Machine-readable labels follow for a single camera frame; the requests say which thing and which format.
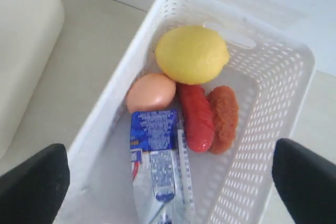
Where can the cream plastic storage bin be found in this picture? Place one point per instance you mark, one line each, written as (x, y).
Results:
(29, 31)

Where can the blue white milk carton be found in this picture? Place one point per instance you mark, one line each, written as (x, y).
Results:
(161, 175)

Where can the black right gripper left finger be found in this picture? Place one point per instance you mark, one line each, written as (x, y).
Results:
(33, 191)

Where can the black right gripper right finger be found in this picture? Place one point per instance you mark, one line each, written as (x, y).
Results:
(305, 182)

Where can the fried chicken nugget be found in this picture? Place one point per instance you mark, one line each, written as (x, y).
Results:
(224, 107)

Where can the white perforated plastic basket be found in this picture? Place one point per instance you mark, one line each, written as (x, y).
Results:
(269, 74)

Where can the yellow lemon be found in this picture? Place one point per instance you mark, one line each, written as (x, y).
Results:
(191, 54)

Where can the brown egg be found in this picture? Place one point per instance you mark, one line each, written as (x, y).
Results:
(151, 92)

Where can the red sausage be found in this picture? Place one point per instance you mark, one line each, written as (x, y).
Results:
(198, 117)

